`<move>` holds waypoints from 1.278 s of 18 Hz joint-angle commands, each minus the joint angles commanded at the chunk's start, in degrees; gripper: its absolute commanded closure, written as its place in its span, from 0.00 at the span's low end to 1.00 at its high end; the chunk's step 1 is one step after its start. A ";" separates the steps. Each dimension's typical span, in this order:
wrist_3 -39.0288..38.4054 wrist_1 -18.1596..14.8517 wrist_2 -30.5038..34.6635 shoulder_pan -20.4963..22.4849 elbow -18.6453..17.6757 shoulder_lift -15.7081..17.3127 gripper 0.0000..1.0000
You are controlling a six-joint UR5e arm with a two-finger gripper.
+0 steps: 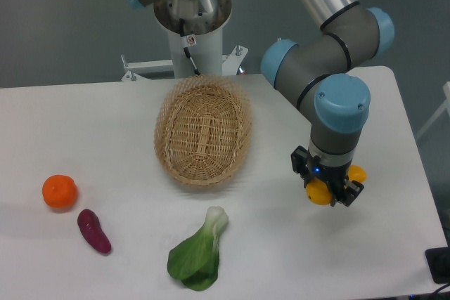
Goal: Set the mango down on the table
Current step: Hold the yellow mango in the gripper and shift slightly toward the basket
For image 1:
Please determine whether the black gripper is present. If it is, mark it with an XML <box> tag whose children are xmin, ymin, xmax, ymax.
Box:
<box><xmin>290</xmin><ymin>145</ymin><xmax>364</xmax><ymax>207</ymax></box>

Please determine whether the yellow orange mango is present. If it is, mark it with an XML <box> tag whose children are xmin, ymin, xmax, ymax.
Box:
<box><xmin>306</xmin><ymin>164</ymin><xmax>367</xmax><ymax>205</ymax></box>

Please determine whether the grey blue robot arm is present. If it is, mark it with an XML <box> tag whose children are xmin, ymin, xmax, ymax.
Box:
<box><xmin>127</xmin><ymin>0</ymin><xmax>394</xmax><ymax>205</ymax></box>

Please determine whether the oval wicker basket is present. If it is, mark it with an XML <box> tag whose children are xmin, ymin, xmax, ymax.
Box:
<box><xmin>154</xmin><ymin>74</ymin><xmax>252</xmax><ymax>189</ymax></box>

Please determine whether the black device at edge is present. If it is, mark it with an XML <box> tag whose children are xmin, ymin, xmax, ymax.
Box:
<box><xmin>425</xmin><ymin>247</ymin><xmax>449</xmax><ymax>284</ymax></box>

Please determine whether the green bok choy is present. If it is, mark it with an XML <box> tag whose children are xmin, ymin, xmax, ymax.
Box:
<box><xmin>167</xmin><ymin>206</ymin><xmax>229</xmax><ymax>292</ymax></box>

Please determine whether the purple sweet potato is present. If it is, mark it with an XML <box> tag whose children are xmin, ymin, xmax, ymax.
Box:
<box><xmin>77</xmin><ymin>209</ymin><xmax>112</xmax><ymax>255</ymax></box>

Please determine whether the orange persimmon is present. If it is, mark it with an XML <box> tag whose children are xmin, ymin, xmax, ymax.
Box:
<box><xmin>41</xmin><ymin>174</ymin><xmax>78</xmax><ymax>209</ymax></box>

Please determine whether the white frame right edge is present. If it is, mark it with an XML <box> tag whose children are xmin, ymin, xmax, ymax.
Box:
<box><xmin>415</xmin><ymin>82</ymin><xmax>449</xmax><ymax>142</ymax></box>

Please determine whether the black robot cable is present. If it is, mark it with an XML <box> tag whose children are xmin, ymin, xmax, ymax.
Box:
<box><xmin>179</xmin><ymin>18</ymin><xmax>202</xmax><ymax>77</ymax></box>

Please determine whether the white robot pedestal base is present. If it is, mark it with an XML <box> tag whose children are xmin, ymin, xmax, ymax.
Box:
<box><xmin>121</xmin><ymin>0</ymin><xmax>248</xmax><ymax>81</ymax></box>

